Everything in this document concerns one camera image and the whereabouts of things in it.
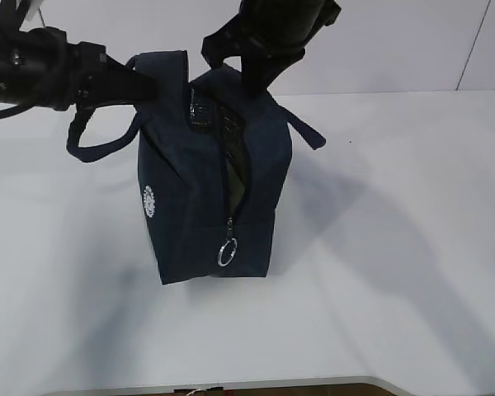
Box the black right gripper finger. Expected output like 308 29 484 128
241 56 281 97

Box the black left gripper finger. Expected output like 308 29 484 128
88 55 157 103

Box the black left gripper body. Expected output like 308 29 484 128
36 41 107 111

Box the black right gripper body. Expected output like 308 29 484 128
201 1 342 68

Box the navy blue lunch bag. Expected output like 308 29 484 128
67 50 326 285

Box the green lidded glass container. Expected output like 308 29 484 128
226 160 246 212

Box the metal zipper pull ring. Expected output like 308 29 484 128
216 217 238 268

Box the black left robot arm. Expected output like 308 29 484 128
0 27 158 111

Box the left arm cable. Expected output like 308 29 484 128
0 0 40 120

